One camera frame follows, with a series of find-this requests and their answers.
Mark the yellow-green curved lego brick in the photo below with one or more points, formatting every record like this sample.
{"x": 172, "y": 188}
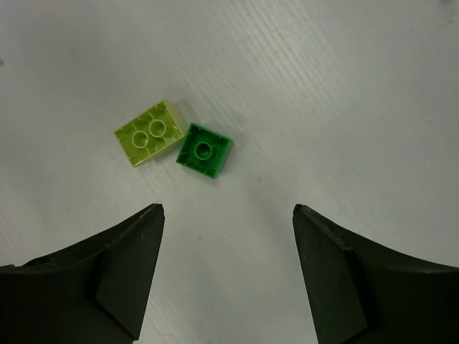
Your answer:
{"x": 151, "y": 134}

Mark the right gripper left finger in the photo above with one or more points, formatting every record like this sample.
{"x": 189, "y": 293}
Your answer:
{"x": 94, "y": 291}

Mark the dark green square lego brick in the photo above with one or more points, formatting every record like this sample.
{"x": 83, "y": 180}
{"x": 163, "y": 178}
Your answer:
{"x": 204, "y": 151}

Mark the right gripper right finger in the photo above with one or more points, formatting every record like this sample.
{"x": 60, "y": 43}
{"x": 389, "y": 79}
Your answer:
{"x": 360, "y": 291}

